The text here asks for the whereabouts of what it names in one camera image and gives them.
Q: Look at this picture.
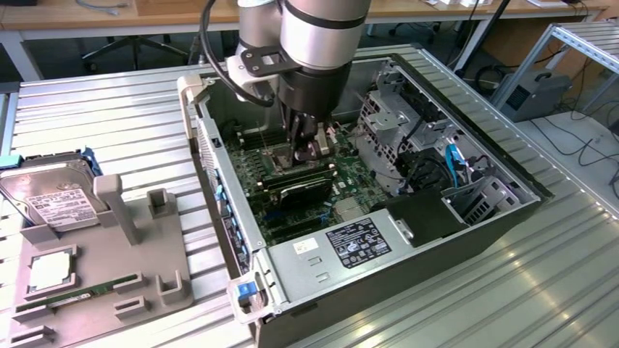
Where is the grey parts rack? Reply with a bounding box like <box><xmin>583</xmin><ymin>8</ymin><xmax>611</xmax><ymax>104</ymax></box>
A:
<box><xmin>0</xmin><ymin>173</ymin><xmax>195</xmax><ymax>348</ymax></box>

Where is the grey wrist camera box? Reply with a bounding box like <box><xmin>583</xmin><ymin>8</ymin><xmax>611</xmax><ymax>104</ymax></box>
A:
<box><xmin>223</xmin><ymin>48</ymin><xmax>304</xmax><ymax>105</ymax></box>

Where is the silver CPU chip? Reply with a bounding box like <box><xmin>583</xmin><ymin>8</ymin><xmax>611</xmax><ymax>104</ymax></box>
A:
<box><xmin>27</xmin><ymin>253</ymin><xmax>72</xmax><ymax>291</ymax></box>

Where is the blue wire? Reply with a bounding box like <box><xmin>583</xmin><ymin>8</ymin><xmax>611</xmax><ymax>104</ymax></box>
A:
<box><xmin>443</xmin><ymin>142</ymin><xmax>468</xmax><ymax>190</ymax></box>

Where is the blue disk bracket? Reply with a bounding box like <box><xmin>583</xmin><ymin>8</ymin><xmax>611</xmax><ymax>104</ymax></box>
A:
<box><xmin>0</xmin><ymin>146</ymin><xmax>104</xmax><ymax>181</ymax></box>

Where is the CPU socket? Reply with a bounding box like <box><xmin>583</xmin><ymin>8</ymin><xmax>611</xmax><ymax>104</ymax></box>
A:
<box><xmin>262</xmin><ymin>144</ymin><xmax>304</xmax><ymax>174</ymax></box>

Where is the aluminium profile frame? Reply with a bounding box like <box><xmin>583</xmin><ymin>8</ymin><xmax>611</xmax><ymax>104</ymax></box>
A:
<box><xmin>491</xmin><ymin>20</ymin><xmax>619</xmax><ymax>107</ymax></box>

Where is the black office chair base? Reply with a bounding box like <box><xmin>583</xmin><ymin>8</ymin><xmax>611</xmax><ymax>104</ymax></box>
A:
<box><xmin>79</xmin><ymin>34</ymin><xmax>191</xmax><ymax>70</ymax></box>

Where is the green RAM stick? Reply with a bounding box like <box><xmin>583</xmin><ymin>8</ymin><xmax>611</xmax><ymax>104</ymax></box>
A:
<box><xmin>16</xmin><ymin>274</ymin><xmax>140</xmax><ymax>315</ymax></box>

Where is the silver disk bay cage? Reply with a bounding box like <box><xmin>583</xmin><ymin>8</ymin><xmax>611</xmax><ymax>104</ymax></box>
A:
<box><xmin>356</xmin><ymin>89</ymin><xmax>466</xmax><ymax>190</ymax></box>

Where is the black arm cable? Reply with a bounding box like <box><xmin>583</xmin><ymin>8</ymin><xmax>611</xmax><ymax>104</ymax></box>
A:
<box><xmin>196</xmin><ymin>0</ymin><xmax>278</xmax><ymax>109</ymax></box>

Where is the black plastic shroud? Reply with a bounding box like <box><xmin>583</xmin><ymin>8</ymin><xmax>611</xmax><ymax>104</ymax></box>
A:
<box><xmin>383</xmin><ymin>189</ymin><xmax>470</xmax><ymax>248</ymax></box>

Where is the wooden desk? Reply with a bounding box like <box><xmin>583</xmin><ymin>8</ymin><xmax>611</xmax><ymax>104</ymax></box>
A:
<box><xmin>0</xmin><ymin>0</ymin><xmax>610</xmax><ymax>36</ymax></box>

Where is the blue case latch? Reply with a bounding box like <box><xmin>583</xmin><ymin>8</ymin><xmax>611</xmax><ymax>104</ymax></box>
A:
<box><xmin>235</xmin><ymin>281</ymin><xmax>259</xmax><ymax>302</ymax></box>

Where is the silver chipset heatsink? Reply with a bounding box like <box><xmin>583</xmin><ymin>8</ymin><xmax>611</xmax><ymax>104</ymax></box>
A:
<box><xmin>332</xmin><ymin>198</ymin><xmax>364</xmax><ymax>221</ymax></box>

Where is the grey box device with handle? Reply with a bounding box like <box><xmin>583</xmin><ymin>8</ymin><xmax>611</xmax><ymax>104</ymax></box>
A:
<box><xmin>496</xmin><ymin>70</ymin><xmax>575</xmax><ymax>123</ymax></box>

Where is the black floor cable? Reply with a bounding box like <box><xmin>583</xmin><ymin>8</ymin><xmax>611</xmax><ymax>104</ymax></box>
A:
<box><xmin>526</xmin><ymin>108</ymin><xmax>619</xmax><ymax>172</ymax></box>

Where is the open black PC case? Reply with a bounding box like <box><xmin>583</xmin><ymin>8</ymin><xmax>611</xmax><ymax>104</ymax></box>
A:
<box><xmin>176</xmin><ymin>52</ymin><xmax>555</xmax><ymax>348</ymax></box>

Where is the grey power supply unit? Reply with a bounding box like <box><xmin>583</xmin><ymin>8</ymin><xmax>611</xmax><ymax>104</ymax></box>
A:
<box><xmin>264</xmin><ymin>208</ymin><xmax>418</xmax><ymax>305</ymax></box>

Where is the black graphics card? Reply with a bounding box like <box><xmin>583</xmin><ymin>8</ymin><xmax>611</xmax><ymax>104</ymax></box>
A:
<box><xmin>262</xmin><ymin>173</ymin><xmax>336</xmax><ymax>210</ymax></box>

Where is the green motherboard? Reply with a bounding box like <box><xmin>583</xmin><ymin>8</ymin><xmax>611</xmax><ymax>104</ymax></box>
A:
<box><xmin>224</xmin><ymin>123</ymin><xmax>394</xmax><ymax>246</ymax></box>

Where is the metal socket cover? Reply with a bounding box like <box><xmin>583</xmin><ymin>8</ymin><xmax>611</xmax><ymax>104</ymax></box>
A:
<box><xmin>316</xmin><ymin>123</ymin><xmax>340</xmax><ymax>157</ymax></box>

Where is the silver hard disk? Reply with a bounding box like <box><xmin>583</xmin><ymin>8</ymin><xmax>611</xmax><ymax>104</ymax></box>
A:
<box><xmin>0</xmin><ymin>159</ymin><xmax>107</xmax><ymax>233</ymax></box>

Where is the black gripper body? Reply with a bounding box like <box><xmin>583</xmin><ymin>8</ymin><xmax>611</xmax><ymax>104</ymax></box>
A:
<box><xmin>276</xmin><ymin>60</ymin><xmax>355</xmax><ymax>120</ymax></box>

